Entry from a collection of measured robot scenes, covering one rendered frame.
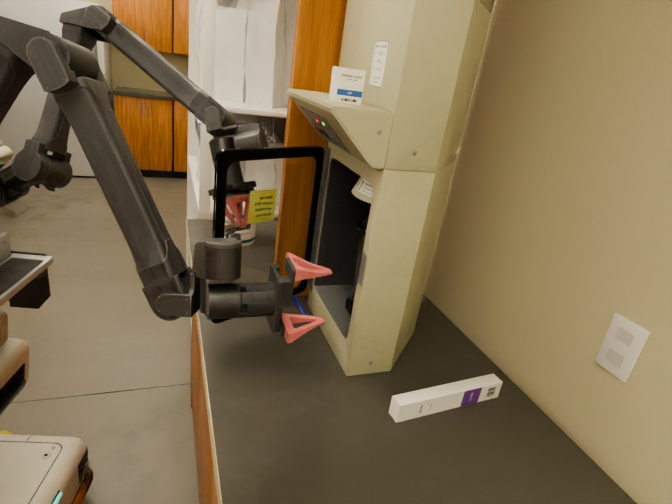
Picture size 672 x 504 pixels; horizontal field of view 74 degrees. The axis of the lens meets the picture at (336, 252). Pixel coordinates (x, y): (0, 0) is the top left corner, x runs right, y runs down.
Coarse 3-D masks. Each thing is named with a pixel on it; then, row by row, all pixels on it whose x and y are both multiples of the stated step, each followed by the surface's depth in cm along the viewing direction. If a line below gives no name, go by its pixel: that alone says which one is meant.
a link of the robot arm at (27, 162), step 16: (64, 16) 106; (80, 16) 105; (112, 16) 106; (64, 32) 107; (80, 32) 106; (96, 32) 112; (48, 96) 107; (48, 112) 107; (48, 128) 107; (64, 128) 109; (32, 144) 105; (48, 144) 106; (64, 144) 110; (16, 160) 105; (32, 160) 104; (48, 160) 106; (64, 160) 113; (32, 176) 104
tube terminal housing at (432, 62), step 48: (384, 0) 81; (432, 0) 72; (432, 48) 75; (480, 48) 90; (384, 96) 81; (432, 96) 79; (432, 144) 83; (384, 192) 83; (432, 192) 88; (384, 240) 88; (432, 240) 105; (384, 288) 93; (336, 336) 105; (384, 336) 98
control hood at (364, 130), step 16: (304, 96) 88; (320, 96) 90; (320, 112) 83; (336, 112) 74; (352, 112) 75; (368, 112) 76; (384, 112) 77; (336, 128) 81; (352, 128) 76; (368, 128) 77; (384, 128) 78; (352, 144) 79; (368, 144) 78; (384, 144) 79; (368, 160) 80; (384, 160) 81
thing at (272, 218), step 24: (216, 168) 87; (240, 168) 92; (264, 168) 96; (288, 168) 102; (312, 168) 107; (240, 192) 94; (264, 192) 99; (288, 192) 104; (312, 192) 110; (240, 216) 96; (264, 216) 101; (288, 216) 107; (264, 240) 104; (288, 240) 110; (264, 264) 107
